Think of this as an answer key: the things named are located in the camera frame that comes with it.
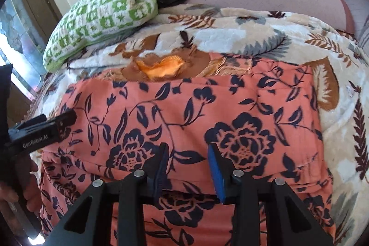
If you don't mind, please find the person's left hand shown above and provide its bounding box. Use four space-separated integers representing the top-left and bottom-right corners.
0 161 40 221

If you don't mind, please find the leaf-print fleece blanket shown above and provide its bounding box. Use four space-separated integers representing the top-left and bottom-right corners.
29 2 369 246

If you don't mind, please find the brown wooden panel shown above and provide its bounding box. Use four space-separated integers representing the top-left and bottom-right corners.
18 0 62 42

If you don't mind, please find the orange floral garment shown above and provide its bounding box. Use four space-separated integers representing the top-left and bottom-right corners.
39 69 336 246

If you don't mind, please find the pale pink quilted cover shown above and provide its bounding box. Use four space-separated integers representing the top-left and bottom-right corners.
338 0 369 39

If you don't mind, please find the green checked pillow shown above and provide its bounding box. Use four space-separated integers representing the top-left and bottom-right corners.
43 0 159 73

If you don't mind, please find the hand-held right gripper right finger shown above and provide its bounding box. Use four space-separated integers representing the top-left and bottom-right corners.
206 143 335 246

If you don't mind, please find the window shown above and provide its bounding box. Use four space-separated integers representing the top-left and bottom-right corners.
0 0 44 91

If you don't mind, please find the brown and orange cloth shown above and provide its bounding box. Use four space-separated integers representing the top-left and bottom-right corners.
122 53 255 83

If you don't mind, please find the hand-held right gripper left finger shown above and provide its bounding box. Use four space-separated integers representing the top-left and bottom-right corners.
43 142 171 246

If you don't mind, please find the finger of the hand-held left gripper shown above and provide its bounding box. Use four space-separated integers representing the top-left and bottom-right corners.
53 110 78 141

